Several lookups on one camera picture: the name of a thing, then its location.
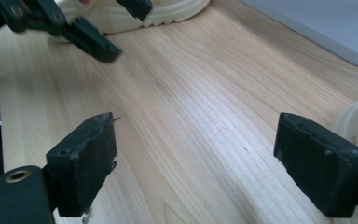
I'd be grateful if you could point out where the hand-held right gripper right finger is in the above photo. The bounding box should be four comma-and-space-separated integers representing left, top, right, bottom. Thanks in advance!
273, 111, 358, 218

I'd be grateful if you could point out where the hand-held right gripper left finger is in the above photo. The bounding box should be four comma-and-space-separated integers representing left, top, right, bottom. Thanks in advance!
45, 111, 119, 218

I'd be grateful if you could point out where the white shoe box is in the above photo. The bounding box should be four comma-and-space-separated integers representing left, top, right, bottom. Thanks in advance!
241, 0, 358, 70

